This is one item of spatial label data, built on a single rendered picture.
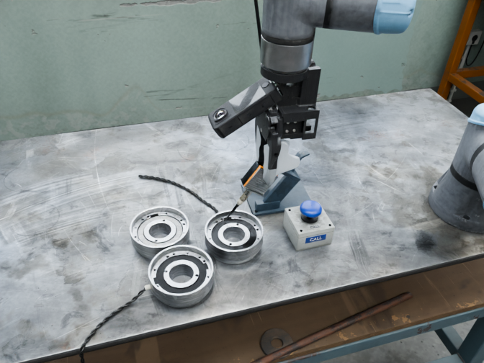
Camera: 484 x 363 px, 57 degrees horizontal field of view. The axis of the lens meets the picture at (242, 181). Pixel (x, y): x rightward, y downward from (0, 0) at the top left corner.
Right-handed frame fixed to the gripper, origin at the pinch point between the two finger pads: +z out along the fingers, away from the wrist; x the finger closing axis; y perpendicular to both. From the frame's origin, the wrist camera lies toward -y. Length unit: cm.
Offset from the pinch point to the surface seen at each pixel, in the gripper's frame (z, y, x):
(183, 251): 10.1, -15.2, -5.5
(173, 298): 9.8, -18.1, -15.2
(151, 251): 10.1, -20.5, -4.5
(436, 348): 93, 70, 6
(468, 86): 66, 165, 134
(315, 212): 5.9, 8.5, -5.4
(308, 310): 38.2, 12.0, -3.8
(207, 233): 10.2, -10.4, -2.3
